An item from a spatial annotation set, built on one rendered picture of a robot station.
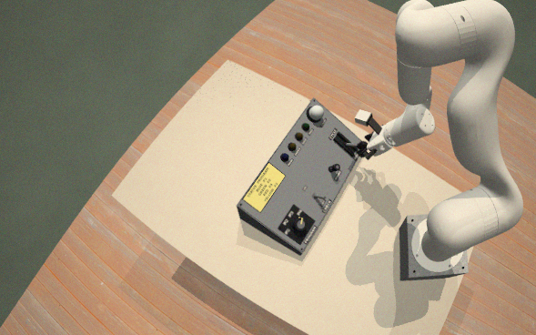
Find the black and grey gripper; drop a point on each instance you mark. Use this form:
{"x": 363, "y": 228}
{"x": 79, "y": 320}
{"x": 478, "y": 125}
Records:
{"x": 378, "y": 144}

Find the grey control console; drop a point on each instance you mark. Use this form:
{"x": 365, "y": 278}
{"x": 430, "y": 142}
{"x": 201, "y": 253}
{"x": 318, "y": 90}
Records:
{"x": 283, "y": 202}

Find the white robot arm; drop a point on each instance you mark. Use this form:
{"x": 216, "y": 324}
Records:
{"x": 482, "y": 31}

